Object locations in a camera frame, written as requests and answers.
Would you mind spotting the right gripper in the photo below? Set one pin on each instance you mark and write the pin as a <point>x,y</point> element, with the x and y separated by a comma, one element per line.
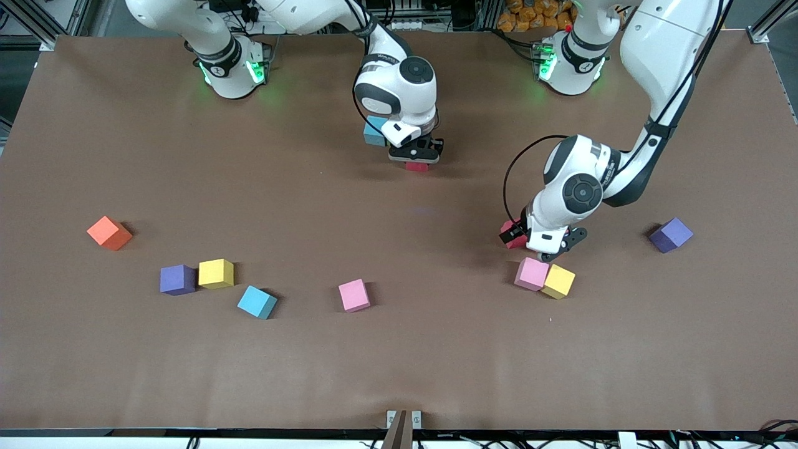
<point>423,151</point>

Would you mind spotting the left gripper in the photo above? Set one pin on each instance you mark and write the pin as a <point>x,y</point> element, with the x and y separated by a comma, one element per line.
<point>518,234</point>

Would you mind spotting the crimson foam cube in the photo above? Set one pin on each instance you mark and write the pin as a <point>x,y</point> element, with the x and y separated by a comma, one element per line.
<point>510,225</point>
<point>416,166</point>

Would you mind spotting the light blue foam cube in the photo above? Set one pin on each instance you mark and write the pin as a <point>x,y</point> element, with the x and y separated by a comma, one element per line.
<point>373,131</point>
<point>257,302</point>

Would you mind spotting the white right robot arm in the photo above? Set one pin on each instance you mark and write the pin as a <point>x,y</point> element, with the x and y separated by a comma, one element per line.
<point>386,93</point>

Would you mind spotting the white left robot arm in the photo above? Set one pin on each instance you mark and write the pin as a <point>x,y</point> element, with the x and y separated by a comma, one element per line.
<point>661,56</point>

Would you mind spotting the light pink foam cube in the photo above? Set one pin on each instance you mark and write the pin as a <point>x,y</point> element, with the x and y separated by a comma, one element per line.
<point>531,274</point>

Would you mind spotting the yellow foam cube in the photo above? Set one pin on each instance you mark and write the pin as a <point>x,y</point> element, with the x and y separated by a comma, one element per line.
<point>216,273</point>
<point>559,282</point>

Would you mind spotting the background equipment rack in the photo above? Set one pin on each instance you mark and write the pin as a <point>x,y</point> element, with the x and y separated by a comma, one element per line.
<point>436,15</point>

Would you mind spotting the small green-lit controller box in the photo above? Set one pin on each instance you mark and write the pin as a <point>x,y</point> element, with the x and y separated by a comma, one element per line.
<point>541,56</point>

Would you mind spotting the purple foam cube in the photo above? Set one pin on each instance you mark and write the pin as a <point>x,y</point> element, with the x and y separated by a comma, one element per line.
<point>177,279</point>
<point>671,235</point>

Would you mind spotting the bag of orange items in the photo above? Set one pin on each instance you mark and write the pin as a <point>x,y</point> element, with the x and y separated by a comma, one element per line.
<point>530,15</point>

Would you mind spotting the small white block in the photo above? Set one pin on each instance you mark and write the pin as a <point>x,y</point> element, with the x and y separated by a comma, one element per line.
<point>627,441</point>

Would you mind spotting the orange foam cube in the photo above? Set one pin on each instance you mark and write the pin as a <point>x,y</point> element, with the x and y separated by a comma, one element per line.
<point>109,233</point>

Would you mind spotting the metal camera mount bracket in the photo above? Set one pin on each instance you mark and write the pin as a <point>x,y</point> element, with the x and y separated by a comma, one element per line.
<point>399,433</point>

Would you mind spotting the aluminium frame profile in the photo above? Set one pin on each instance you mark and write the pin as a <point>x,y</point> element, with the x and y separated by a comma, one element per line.
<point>764,31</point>
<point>43,34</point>

